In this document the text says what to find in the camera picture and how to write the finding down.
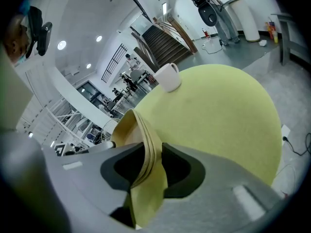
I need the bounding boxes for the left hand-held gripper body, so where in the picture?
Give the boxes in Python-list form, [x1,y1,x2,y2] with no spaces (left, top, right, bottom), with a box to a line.
[53,141,117,158]

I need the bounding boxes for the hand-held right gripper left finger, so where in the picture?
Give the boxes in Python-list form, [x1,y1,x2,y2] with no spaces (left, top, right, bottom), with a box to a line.
[41,141,147,217]

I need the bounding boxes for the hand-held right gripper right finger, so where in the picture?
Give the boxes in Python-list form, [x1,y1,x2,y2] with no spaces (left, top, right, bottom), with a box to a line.
[161,142,291,228]

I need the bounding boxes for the yellow container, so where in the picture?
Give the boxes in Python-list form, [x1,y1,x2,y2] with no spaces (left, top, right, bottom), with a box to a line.
[110,108,169,228]

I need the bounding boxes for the round green table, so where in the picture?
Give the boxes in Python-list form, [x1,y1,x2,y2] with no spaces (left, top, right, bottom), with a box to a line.
[110,63,283,188]

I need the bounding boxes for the white mug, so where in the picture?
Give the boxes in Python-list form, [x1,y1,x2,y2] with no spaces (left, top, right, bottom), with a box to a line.
[153,62,182,93]

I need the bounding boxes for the person's face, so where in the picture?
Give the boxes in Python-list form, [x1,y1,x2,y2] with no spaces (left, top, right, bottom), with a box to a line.
[2,13,31,64]

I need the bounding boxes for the wooden staircase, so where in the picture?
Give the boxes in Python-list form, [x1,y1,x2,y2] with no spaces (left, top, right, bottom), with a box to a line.
[131,17,199,73]

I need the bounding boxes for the grey desk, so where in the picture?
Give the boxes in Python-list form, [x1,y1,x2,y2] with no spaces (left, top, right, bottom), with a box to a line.
[271,13,307,67]

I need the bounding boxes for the yellow and red bottles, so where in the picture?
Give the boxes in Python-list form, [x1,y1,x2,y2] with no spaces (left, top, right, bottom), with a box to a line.
[265,21,279,43]

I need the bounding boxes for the black round device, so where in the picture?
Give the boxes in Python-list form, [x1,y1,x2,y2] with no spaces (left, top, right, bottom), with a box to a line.
[198,5,217,27]

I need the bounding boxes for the black cable with plug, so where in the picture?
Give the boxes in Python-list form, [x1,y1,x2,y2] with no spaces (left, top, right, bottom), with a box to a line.
[282,133,311,157]

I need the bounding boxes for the black head camera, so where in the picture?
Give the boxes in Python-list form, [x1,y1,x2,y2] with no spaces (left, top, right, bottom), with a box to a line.
[25,5,53,58]

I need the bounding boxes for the white floor cable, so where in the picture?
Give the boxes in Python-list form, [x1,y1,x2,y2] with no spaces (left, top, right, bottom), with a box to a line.
[201,39,224,55]

